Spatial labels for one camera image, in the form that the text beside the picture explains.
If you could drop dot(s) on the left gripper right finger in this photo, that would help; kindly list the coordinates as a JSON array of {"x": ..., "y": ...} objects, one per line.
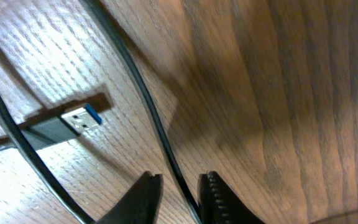
[{"x": 219, "y": 204}]

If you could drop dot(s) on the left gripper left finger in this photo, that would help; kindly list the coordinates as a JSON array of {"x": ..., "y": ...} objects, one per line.
[{"x": 140, "y": 204}]

